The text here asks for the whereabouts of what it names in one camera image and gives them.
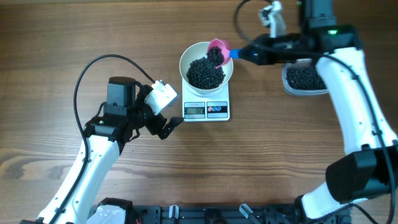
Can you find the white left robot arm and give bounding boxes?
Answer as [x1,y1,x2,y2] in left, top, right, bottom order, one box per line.
[35,77,183,224]

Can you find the pink scoop blue handle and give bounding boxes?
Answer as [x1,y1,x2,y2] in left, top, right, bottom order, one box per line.
[206,38,240,68]

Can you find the cream white bowl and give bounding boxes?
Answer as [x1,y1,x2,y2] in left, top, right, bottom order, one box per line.
[179,42,234,95]

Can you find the clear plastic bean container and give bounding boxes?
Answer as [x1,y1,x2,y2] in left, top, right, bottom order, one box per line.
[282,58,328,96]

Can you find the black beans in bowl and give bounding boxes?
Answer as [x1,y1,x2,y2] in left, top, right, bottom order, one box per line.
[187,57,226,90]

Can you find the black beans in container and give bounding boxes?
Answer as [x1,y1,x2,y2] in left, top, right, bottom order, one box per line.
[286,67,326,90]

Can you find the white digital kitchen scale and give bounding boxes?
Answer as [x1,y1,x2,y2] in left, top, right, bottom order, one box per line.
[182,81,230,122]

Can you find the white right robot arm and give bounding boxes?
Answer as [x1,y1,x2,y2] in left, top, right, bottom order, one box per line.
[239,1,397,223]

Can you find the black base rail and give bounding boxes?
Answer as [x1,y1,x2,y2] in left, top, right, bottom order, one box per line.
[88,197,352,224]

